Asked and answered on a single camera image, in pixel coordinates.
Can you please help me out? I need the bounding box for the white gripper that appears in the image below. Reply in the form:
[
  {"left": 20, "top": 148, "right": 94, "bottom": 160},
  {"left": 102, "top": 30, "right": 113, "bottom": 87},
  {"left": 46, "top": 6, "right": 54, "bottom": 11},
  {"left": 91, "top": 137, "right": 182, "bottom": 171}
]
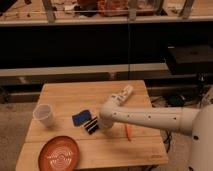
[{"left": 116, "top": 85, "right": 133, "bottom": 103}]

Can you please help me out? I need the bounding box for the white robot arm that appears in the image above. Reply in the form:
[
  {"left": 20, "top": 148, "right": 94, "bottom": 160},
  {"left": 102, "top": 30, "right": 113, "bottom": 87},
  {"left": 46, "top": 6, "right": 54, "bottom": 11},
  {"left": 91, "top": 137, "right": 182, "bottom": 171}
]
[{"left": 98, "top": 85, "right": 213, "bottom": 171}]

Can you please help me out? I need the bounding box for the black striped eraser block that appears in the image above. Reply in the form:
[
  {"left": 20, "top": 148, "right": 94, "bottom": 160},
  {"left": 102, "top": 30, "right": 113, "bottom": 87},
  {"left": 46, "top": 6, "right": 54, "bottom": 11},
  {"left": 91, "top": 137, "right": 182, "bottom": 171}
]
[{"left": 84, "top": 117, "right": 99, "bottom": 135}]

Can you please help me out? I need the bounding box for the orange marker pen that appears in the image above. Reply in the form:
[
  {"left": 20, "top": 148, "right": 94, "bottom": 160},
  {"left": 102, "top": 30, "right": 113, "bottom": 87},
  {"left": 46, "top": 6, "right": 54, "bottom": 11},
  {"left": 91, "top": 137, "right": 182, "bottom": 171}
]
[{"left": 124, "top": 124, "right": 131, "bottom": 141}]

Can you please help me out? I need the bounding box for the translucent plastic cup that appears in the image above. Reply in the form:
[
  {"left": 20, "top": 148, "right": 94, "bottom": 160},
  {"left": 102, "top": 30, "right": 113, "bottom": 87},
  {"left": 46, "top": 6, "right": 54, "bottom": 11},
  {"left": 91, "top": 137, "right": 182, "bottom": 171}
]
[{"left": 33, "top": 104, "right": 54, "bottom": 127}]

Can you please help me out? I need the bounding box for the orange ridged plate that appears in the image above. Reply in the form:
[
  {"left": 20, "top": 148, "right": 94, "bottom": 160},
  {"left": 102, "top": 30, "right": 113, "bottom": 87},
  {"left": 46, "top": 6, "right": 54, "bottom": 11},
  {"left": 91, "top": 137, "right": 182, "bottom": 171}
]
[{"left": 38, "top": 136, "right": 80, "bottom": 171}]

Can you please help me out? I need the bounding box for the black box on right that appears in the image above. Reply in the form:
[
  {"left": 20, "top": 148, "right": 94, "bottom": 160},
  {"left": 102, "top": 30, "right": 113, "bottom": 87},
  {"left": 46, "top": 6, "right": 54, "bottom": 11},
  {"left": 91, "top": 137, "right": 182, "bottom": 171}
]
[{"left": 165, "top": 45, "right": 213, "bottom": 75}]

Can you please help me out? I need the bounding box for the orange object on shelf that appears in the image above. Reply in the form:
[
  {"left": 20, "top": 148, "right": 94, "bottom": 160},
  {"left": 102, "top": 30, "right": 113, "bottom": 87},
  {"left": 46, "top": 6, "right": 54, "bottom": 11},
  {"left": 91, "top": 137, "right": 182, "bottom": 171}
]
[{"left": 97, "top": 0, "right": 128, "bottom": 16}]

